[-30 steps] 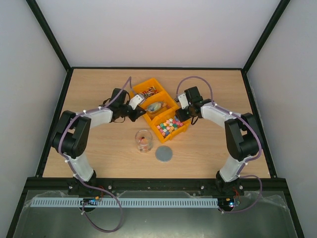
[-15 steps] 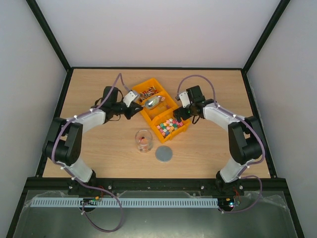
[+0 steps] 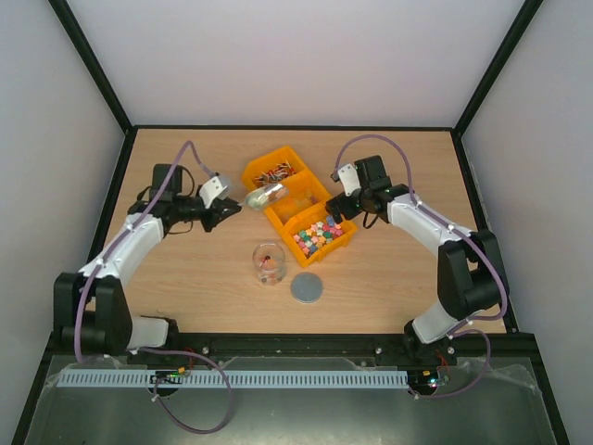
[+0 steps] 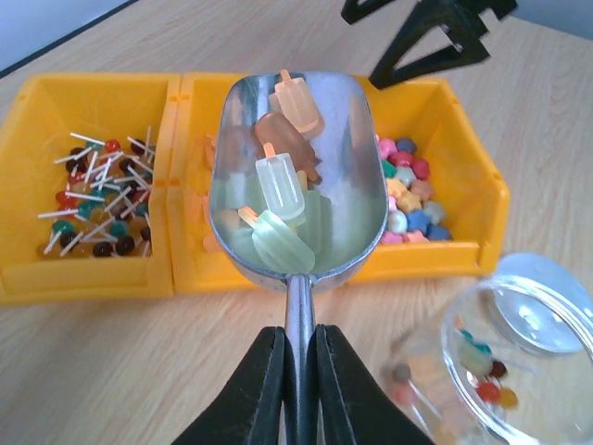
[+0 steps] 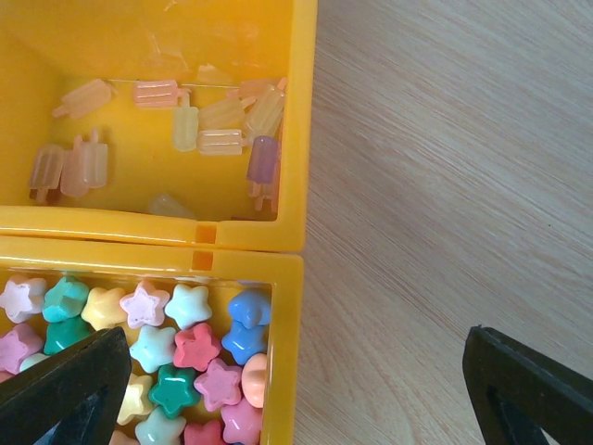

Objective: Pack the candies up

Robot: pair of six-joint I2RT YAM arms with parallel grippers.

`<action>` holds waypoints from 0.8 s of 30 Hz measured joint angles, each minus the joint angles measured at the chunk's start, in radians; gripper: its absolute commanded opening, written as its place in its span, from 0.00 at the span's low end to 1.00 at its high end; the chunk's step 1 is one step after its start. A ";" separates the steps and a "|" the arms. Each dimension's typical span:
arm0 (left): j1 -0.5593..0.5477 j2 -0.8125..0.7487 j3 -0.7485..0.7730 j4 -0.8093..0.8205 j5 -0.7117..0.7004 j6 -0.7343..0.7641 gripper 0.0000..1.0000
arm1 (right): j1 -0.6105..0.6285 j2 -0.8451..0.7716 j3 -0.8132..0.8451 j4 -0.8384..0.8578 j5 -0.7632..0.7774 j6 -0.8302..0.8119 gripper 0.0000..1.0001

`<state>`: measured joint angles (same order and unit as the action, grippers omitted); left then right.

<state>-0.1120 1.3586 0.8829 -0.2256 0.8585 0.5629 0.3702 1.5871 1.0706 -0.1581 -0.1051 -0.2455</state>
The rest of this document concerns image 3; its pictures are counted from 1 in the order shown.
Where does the grey round jar lid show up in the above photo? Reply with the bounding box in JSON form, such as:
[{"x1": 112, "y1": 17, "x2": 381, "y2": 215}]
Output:
[{"x1": 290, "y1": 273, "x2": 323, "y2": 304}]

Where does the clear plastic jar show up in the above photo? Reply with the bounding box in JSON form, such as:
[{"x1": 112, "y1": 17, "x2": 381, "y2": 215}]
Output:
[{"x1": 252, "y1": 242, "x2": 286, "y2": 286}]

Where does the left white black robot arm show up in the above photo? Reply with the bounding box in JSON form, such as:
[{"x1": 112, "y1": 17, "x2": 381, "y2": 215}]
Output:
[{"x1": 54, "y1": 164, "x2": 241, "y2": 362}]

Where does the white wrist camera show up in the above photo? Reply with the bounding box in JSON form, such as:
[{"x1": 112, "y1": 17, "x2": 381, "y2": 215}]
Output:
[
  {"x1": 198, "y1": 174, "x2": 233, "y2": 209},
  {"x1": 331, "y1": 163, "x2": 360, "y2": 197}
]

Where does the grey slotted cable duct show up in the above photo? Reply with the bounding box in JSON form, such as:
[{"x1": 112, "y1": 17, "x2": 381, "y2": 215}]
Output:
[{"x1": 57, "y1": 369, "x2": 409, "y2": 389}]

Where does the metal scoop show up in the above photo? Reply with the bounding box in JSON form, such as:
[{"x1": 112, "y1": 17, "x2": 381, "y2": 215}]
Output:
[{"x1": 243, "y1": 183, "x2": 289, "y2": 210}]

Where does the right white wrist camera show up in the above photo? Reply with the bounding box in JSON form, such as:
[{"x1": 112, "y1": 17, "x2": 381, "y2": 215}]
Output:
[{"x1": 331, "y1": 163, "x2": 360, "y2": 197}]

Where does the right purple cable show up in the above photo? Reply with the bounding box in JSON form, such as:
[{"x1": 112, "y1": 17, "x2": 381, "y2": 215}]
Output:
[{"x1": 334, "y1": 133, "x2": 509, "y2": 401}]

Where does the yellow bin with gummies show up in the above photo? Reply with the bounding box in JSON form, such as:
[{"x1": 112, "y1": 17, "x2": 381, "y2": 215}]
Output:
[{"x1": 264, "y1": 170, "x2": 330, "y2": 234}]

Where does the purple cable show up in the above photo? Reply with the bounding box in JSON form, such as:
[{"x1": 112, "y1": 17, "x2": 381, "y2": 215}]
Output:
[
  {"x1": 334, "y1": 133, "x2": 509, "y2": 401},
  {"x1": 73, "y1": 140, "x2": 233, "y2": 434}
]

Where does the yellow bin with lollipops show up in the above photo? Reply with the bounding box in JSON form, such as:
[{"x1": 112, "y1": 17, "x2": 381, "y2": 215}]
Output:
[{"x1": 242, "y1": 146, "x2": 308, "y2": 190}]

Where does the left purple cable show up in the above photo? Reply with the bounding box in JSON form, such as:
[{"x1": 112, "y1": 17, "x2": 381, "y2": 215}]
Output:
[{"x1": 73, "y1": 140, "x2": 233, "y2": 434}]

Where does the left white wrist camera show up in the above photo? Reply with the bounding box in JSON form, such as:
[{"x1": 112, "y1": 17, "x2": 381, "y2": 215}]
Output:
[{"x1": 198, "y1": 174, "x2": 233, "y2": 209}]

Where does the black front mounting rail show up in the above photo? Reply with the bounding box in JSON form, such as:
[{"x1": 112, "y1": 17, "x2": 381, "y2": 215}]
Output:
[{"x1": 47, "y1": 331, "x2": 538, "y2": 367}]

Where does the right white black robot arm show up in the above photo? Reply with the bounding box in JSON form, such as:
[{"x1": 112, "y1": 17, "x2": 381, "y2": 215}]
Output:
[{"x1": 326, "y1": 156, "x2": 509, "y2": 363}]

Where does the yellow bin with colourful candies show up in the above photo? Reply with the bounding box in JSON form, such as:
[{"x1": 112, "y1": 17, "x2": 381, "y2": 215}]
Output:
[{"x1": 281, "y1": 203, "x2": 358, "y2": 268}]

